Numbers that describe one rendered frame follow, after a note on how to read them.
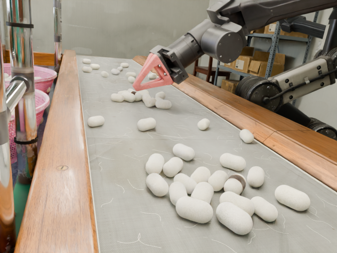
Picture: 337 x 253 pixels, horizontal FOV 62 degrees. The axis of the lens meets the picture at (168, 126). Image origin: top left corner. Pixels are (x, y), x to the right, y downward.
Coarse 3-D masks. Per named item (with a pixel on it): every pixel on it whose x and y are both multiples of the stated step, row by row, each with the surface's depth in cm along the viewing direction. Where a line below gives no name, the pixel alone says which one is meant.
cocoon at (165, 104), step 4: (160, 100) 64; (164, 100) 65; (168, 100) 65; (156, 104) 64; (160, 104) 64; (164, 104) 64; (168, 104) 64; (160, 108) 65; (164, 108) 65; (168, 108) 65
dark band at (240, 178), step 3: (234, 174) 33; (231, 177) 33; (234, 177) 32; (237, 177) 32; (240, 177) 33; (240, 180) 32; (243, 180) 33; (243, 183) 32; (243, 186) 32; (243, 189) 32
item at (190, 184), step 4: (176, 176) 32; (180, 176) 32; (184, 176) 32; (188, 176) 32; (176, 180) 32; (180, 180) 32; (184, 180) 32; (188, 180) 31; (192, 180) 32; (184, 184) 31; (188, 184) 31; (192, 184) 31; (196, 184) 32; (188, 188) 31; (192, 188) 31; (188, 192) 31; (192, 192) 31
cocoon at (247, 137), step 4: (240, 132) 51; (244, 132) 50; (248, 132) 49; (240, 136) 51; (244, 136) 49; (248, 136) 49; (252, 136) 49; (244, 140) 49; (248, 140) 49; (252, 140) 49
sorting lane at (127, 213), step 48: (96, 96) 70; (96, 144) 42; (144, 144) 44; (192, 144) 46; (240, 144) 49; (96, 192) 30; (144, 192) 31; (336, 192) 36; (144, 240) 24; (192, 240) 25; (240, 240) 25; (288, 240) 26; (336, 240) 27
